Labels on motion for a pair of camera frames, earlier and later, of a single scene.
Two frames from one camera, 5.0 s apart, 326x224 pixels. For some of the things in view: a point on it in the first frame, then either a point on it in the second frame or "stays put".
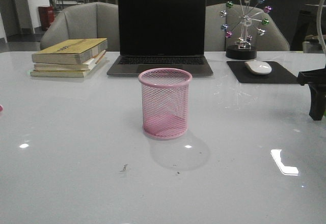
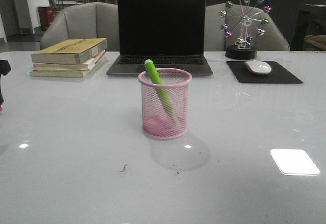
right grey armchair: x=241 y=25 stays put
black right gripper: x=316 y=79 to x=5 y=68
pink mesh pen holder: x=165 y=102 stays put
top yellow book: x=71 y=52 stays put
